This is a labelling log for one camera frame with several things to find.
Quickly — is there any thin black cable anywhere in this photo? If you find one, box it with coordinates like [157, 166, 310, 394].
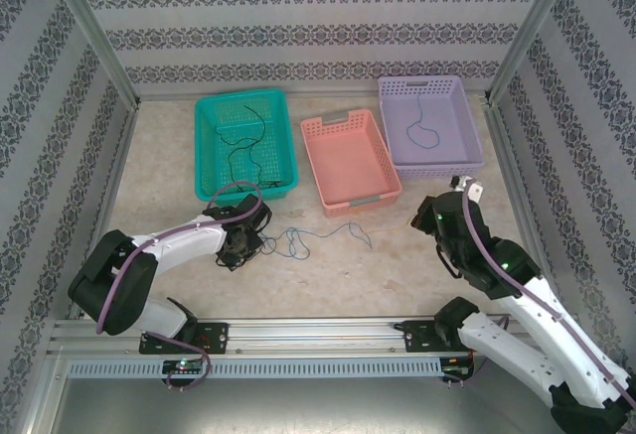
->
[214, 103, 267, 157]
[226, 143, 284, 192]

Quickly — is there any teal plastic basket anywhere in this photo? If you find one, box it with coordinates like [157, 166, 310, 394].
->
[193, 88, 301, 203]

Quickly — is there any pink plastic basket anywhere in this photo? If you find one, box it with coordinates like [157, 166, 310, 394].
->
[300, 108, 402, 219]

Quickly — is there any purple plastic basket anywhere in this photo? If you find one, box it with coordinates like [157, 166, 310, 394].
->
[377, 74, 484, 180]

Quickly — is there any small circuit board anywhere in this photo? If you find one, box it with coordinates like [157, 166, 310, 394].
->
[440, 357, 476, 374]
[162, 358, 206, 374]

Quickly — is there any purple camera cable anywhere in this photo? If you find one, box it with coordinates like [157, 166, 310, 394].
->
[95, 181, 264, 390]
[461, 183, 632, 405]

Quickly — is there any aluminium side rail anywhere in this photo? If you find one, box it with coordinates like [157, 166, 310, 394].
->
[484, 98, 565, 315]
[69, 100, 143, 321]

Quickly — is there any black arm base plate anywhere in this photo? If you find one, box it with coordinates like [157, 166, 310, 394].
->
[401, 319, 478, 355]
[141, 322, 230, 356]

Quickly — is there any aluminium mounting rail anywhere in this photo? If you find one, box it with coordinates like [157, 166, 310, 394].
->
[47, 318, 582, 357]

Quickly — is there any aluminium back rail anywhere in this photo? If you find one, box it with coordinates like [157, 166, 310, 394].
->
[136, 86, 493, 105]

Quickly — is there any white slotted cable duct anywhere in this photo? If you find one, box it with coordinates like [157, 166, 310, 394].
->
[67, 358, 444, 380]

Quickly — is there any aluminium frame post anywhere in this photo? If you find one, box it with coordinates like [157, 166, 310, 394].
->
[39, 0, 143, 110]
[486, 0, 582, 105]

